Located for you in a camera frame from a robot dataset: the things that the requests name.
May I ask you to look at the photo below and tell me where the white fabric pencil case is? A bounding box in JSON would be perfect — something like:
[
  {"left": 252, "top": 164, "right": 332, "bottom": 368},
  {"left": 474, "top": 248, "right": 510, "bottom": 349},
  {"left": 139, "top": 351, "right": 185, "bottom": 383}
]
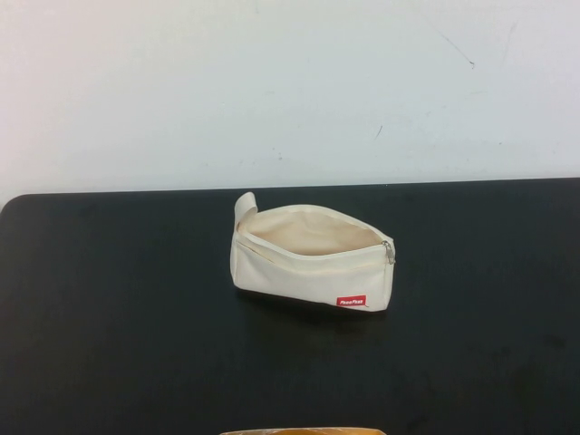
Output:
[{"left": 232, "top": 191, "right": 396, "bottom": 313}]

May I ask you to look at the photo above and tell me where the yellow flat object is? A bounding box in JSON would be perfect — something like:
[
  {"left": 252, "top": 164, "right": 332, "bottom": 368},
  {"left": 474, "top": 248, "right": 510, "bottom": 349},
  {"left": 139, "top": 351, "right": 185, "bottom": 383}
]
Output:
[{"left": 225, "top": 425, "right": 387, "bottom": 435}]

